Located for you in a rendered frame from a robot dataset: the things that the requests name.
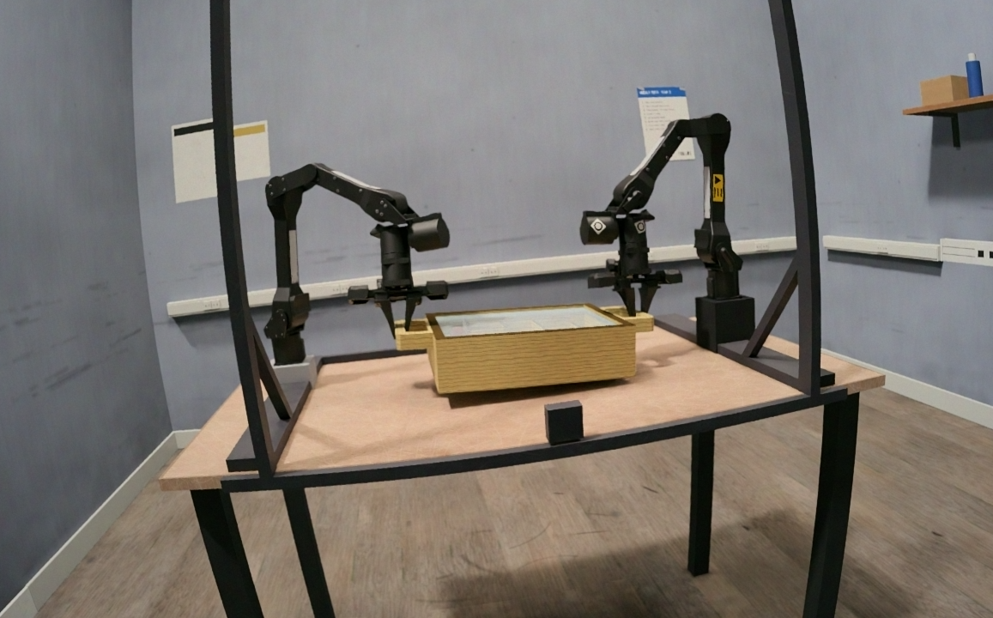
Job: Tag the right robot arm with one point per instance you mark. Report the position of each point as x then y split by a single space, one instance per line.
713 245

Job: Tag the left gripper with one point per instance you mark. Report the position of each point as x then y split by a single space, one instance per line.
396 272

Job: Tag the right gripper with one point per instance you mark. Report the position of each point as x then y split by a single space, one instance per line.
634 260

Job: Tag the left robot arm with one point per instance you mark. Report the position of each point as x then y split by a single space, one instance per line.
284 199

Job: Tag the wooden maze board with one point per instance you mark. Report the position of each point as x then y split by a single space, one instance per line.
526 346

